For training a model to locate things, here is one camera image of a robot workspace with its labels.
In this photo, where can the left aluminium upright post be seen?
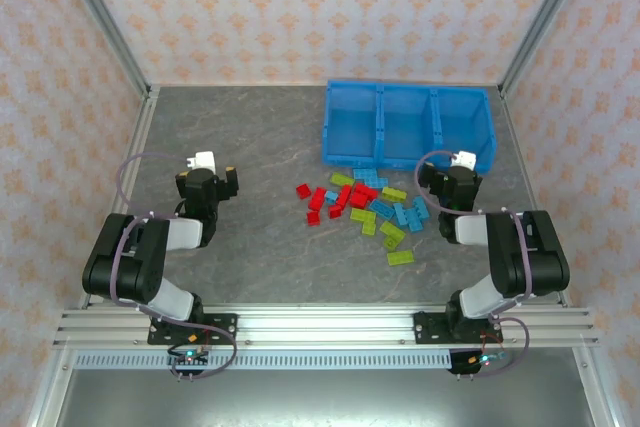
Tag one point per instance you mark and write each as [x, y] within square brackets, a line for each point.
[107, 27]

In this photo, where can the small circuit board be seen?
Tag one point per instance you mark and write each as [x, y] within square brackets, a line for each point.
[190, 358]
[482, 359]

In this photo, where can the right black and white robot arm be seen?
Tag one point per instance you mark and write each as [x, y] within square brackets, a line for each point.
[530, 257]

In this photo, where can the right aluminium upright post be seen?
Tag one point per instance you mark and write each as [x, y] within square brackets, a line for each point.
[539, 27]

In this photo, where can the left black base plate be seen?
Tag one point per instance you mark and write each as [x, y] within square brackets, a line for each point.
[225, 327]

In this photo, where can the left aluminium lower frame rail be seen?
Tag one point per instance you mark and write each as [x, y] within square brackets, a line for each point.
[47, 397]

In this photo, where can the aluminium frame rail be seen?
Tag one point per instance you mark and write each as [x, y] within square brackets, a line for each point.
[47, 397]
[600, 397]

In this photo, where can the right aluminium lower frame rail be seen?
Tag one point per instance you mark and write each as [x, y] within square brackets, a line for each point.
[600, 397]

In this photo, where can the blue three-compartment plastic bin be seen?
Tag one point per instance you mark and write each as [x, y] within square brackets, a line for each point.
[357, 97]

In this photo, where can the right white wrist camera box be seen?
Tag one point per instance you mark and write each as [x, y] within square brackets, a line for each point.
[466, 159]

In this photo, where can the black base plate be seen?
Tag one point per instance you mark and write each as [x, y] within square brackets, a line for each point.
[425, 327]
[225, 327]

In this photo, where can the right small circuit board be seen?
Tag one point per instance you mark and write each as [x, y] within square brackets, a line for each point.
[482, 359]

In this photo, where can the small green lego brick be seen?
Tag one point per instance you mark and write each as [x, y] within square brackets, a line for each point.
[369, 228]
[392, 243]

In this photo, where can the left black and white robot arm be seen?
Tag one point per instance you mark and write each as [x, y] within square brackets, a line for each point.
[125, 257]

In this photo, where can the aluminium upright post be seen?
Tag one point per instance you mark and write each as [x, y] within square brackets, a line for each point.
[539, 27]
[107, 27]

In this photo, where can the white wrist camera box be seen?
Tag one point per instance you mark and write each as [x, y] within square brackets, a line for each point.
[466, 159]
[205, 159]

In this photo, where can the right aluminium table side rail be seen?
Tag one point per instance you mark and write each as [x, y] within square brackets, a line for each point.
[520, 147]

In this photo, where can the left small circuit board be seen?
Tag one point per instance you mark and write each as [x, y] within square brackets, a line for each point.
[190, 358]

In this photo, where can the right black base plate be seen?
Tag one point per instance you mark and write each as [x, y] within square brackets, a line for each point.
[425, 327]

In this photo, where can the small blue lego brick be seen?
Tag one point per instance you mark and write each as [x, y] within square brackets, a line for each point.
[331, 195]

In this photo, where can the aluminium table side rail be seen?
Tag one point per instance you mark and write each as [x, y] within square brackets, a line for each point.
[135, 147]
[520, 147]

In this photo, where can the left aluminium table side rail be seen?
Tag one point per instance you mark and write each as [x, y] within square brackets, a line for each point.
[135, 147]

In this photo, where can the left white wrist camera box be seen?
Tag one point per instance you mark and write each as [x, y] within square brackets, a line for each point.
[205, 159]

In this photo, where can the grey metal shelf panel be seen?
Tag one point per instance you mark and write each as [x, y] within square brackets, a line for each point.
[325, 397]

